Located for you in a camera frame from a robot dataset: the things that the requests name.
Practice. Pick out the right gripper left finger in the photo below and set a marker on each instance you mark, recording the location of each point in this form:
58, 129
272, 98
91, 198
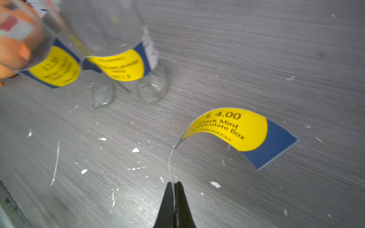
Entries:
166, 214

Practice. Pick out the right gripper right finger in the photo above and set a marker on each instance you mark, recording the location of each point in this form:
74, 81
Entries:
183, 216

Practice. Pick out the orange shark plush toy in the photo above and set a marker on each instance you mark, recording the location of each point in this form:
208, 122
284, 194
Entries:
21, 33

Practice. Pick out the glass bottle with cork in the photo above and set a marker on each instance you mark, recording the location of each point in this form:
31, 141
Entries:
52, 63

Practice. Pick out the far tall glass bottle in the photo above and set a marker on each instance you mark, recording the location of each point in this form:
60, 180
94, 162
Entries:
116, 43

